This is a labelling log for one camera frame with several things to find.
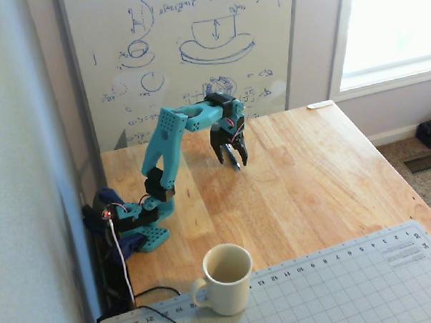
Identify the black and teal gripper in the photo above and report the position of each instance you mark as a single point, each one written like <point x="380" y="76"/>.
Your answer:
<point x="224" y="139"/>

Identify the dark blue pen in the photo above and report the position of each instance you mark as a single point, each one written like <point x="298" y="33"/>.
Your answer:
<point x="236" y="162"/>

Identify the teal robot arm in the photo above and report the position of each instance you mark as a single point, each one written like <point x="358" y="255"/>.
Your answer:
<point x="164" y="142"/>

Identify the cream ceramic mug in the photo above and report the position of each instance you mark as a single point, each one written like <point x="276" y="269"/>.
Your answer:
<point x="226" y="293"/>

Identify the whiteboard with blue drawings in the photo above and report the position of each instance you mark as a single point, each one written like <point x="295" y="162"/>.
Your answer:
<point x="182" y="63"/>

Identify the small white strip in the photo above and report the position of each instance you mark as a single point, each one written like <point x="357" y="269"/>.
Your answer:
<point x="320" y="105"/>

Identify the dark blue table clamp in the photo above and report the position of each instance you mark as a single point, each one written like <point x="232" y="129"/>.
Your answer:
<point x="128" y="245"/>

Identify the grey gridded cutting mat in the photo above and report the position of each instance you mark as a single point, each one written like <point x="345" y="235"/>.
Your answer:
<point x="332" y="288"/>

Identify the floor air vent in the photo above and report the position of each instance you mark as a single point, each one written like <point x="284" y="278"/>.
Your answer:
<point x="425" y="164"/>

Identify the white framed window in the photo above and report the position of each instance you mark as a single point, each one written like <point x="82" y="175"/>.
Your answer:
<point x="392" y="28"/>

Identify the black box on floor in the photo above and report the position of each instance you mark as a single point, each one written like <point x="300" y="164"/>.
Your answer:
<point x="430" y="132"/>

